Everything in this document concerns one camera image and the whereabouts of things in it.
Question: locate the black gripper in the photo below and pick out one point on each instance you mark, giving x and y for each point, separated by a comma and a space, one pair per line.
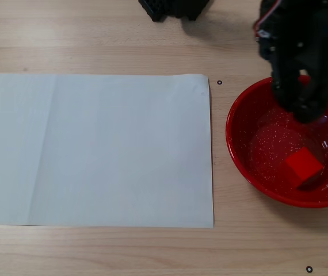
304, 101

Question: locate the white paper sheet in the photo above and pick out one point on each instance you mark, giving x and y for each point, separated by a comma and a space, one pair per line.
95, 155

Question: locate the red cube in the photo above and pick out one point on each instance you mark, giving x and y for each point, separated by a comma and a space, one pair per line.
303, 168

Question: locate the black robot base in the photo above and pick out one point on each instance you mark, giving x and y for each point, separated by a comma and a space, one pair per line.
178, 7

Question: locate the red speckled bowl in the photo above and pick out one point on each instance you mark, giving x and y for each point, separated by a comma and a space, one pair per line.
267, 149

